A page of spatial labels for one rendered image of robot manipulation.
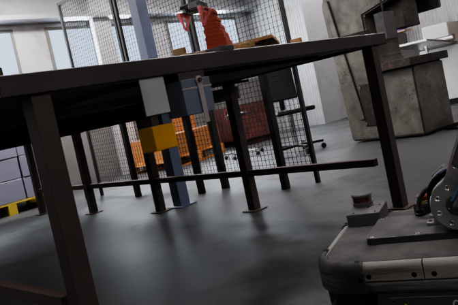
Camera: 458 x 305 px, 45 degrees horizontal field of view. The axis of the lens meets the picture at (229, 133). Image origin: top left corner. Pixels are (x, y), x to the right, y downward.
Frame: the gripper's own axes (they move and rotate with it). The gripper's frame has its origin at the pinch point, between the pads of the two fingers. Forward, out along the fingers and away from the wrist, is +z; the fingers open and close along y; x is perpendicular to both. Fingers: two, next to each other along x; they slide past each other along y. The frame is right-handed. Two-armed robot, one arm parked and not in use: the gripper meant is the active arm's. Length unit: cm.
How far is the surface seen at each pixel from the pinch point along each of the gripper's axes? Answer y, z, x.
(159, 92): -19, 34, 39
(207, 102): -22.9, 36.3, 21.2
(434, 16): 179, -218, -859
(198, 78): -23.5, 28.5, 25.7
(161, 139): -21, 49, 42
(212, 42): 60, -19, -81
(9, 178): 441, 41, -159
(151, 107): -18, 39, 43
